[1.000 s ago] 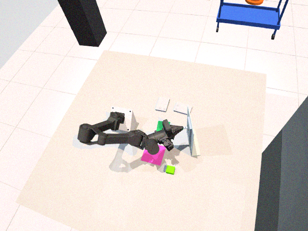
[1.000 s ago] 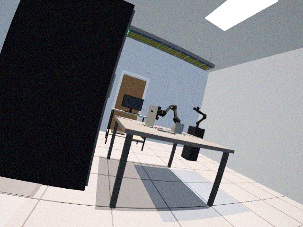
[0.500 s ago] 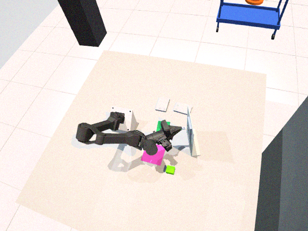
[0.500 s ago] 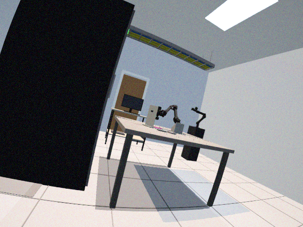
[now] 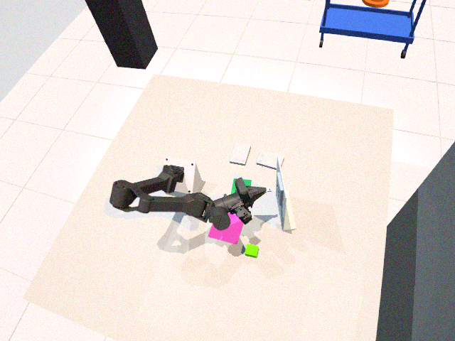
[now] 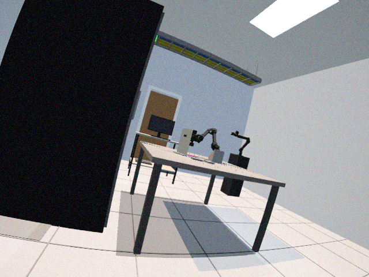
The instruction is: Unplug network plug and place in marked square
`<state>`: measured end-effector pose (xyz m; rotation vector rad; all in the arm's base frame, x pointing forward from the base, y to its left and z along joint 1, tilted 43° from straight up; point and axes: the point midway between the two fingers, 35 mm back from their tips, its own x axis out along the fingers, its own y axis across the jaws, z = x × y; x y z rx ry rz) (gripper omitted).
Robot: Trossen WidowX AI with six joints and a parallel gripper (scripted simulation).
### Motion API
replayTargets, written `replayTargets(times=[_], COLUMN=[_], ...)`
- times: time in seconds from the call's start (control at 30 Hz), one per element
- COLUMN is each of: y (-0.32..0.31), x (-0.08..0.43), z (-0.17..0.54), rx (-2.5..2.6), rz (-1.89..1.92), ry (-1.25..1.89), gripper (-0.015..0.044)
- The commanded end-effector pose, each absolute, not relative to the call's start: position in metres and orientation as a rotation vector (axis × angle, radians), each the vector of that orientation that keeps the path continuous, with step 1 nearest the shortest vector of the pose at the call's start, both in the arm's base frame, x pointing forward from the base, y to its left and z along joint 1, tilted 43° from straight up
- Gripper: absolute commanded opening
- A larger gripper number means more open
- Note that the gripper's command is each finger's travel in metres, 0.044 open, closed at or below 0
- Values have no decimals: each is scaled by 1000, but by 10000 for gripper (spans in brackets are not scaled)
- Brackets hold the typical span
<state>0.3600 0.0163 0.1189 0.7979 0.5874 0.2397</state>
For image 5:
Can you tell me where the pink flat square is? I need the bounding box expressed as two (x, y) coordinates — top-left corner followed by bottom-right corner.
(208, 213), (243, 244)

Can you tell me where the green cube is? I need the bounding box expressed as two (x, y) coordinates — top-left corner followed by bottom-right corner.
(245, 244), (259, 258)

